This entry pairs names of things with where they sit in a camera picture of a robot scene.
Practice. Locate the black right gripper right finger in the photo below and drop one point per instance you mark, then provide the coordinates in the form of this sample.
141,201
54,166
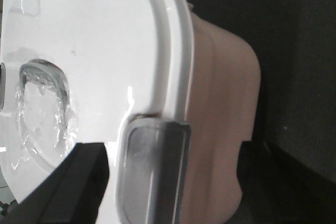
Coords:
277,188

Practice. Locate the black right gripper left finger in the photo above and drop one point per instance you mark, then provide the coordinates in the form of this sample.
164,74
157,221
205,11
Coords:
72,193

